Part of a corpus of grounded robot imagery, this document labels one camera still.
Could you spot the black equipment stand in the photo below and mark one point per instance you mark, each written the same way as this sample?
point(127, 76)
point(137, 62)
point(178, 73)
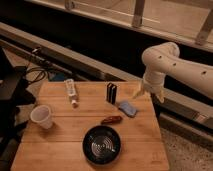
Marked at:
point(13, 92)

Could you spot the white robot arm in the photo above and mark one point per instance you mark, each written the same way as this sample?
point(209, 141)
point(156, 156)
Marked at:
point(163, 60)

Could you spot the black round bowl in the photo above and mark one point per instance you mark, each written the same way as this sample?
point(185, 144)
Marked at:
point(101, 145)

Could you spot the clear plastic bottle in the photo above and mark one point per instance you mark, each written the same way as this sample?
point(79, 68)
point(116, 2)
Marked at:
point(71, 92)

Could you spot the white plastic cup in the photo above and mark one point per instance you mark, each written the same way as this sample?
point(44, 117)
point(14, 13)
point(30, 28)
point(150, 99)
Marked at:
point(41, 115)

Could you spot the blue sponge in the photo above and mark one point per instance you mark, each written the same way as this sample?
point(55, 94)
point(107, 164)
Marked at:
point(127, 108)

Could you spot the black standing eraser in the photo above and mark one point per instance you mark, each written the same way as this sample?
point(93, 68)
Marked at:
point(111, 93)

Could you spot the red pocket knife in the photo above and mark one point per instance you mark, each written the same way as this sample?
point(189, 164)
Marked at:
point(112, 120)

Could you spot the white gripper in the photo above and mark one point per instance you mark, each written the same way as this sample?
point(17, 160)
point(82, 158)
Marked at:
point(152, 85)

